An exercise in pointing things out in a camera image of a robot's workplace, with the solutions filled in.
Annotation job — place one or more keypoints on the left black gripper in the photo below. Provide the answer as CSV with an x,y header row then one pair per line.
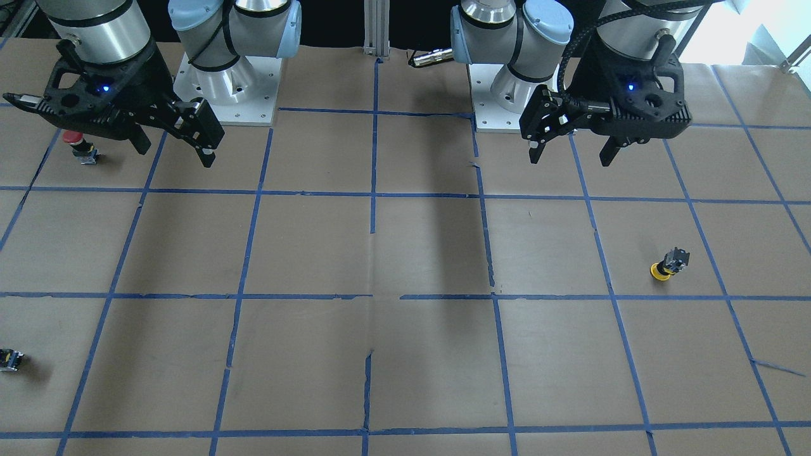
x,y
586,79

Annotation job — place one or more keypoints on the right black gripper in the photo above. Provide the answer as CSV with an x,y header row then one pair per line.
x,y
154,79

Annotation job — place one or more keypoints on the yellow push button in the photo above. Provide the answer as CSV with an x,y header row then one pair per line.
x,y
674,261

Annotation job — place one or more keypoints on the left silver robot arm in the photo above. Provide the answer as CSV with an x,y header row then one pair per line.
x,y
542,42

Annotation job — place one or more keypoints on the red push button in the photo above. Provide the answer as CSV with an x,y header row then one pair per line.
x,y
85,152

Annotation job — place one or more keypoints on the green push button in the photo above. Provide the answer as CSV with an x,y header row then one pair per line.
x,y
11,360

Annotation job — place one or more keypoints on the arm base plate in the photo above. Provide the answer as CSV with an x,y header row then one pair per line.
x,y
242,95
500,107

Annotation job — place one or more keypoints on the aluminium frame post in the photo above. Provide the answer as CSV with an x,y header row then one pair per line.
x,y
376,28

